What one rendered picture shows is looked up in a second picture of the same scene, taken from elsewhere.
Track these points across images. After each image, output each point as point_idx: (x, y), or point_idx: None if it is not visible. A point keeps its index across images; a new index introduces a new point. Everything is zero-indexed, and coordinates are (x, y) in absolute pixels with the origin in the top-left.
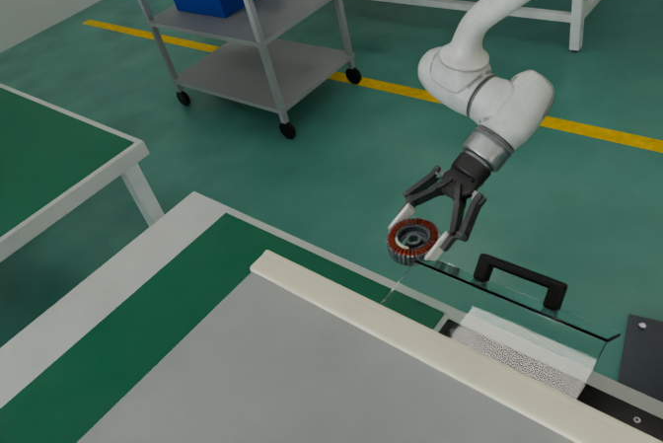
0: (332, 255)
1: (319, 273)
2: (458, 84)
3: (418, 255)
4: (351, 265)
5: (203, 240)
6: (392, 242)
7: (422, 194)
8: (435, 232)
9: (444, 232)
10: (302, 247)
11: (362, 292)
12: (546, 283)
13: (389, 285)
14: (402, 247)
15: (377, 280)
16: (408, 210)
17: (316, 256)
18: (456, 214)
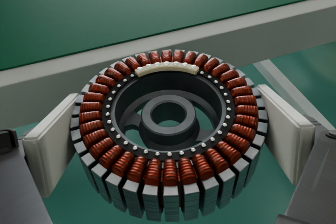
0: (273, 18)
1: None
2: None
3: (93, 82)
4: (219, 27)
5: None
6: (188, 55)
7: (312, 172)
8: (116, 161)
9: (38, 133)
10: None
11: (140, 15)
12: None
13: (115, 48)
14: (152, 65)
15: (145, 40)
16: (286, 137)
17: (287, 0)
18: (5, 198)
